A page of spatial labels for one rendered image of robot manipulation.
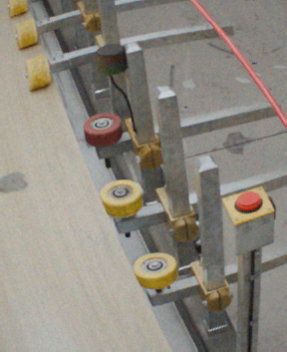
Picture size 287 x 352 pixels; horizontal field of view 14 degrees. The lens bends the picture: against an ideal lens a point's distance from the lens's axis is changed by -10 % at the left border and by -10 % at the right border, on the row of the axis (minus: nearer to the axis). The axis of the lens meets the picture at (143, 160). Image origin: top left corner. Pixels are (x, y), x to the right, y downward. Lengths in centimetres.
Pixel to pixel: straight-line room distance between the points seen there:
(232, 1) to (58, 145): 267
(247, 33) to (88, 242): 265
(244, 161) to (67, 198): 168
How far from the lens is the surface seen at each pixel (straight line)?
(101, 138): 260
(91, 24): 297
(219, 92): 442
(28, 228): 237
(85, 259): 227
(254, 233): 181
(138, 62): 250
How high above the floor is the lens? 231
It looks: 34 degrees down
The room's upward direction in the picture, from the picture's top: 8 degrees counter-clockwise
